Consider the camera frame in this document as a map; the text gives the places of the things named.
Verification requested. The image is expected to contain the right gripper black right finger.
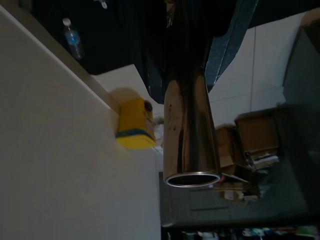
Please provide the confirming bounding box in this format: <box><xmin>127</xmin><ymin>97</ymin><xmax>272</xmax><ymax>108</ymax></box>
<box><xmin>204</xmin><ymin>0</ymin><xmax>260</xmax><ymax>93</ymax></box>

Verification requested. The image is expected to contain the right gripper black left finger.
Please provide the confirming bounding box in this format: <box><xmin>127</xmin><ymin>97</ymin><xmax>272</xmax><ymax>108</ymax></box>
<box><xmin>119</xmin><ymin>0</ymin><xmax>168</xmax><ymax>105</ymax></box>

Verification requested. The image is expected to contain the silver metal handled broom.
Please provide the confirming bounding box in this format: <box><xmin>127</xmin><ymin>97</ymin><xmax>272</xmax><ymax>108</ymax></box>
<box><xmin>161</xmin><ymin>0</ymin><xmax>223</xmax><ymax>188</ymax></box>

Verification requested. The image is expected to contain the black floor mat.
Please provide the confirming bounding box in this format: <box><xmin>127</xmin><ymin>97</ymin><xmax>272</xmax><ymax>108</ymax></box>
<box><xmin>29</xmin><ymin>0</ymin><xmax>320</xmax><ymax>76</ymax></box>

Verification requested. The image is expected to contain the yellow box with blue stripe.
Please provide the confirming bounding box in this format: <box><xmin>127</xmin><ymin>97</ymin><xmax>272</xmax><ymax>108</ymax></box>
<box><xmin>115</xmin><ymin>87</ymin><xmax>157</xmax><ymax>150</ymax></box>

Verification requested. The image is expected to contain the clear water bottle white cap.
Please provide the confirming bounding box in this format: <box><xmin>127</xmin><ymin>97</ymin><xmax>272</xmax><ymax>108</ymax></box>
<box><xmin>61</xmin><ymin>17</ymin><xmax>86</xmax><ymax>60</ymax></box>

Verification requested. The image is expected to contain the large brown cardboard box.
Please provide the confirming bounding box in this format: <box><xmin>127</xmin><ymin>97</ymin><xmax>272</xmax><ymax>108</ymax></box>
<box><xmin>234</xmin><ymin>112</ymin><xmax>281</xmax><ymax>156</ymax></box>

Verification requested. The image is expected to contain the small brown cardboard box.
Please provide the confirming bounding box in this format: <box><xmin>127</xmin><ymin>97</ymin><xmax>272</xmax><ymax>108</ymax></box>
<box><xmin>215</xmin><ymin>124</ymin><xmax>241</xmax><ymax>176</ymax></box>

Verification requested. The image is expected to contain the stack of white papers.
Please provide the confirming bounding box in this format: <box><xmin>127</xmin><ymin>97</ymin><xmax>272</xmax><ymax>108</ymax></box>
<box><xmin>244</xmin><ymin>149</ymin><xmax>281</xmax><ymax>171</ymax></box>

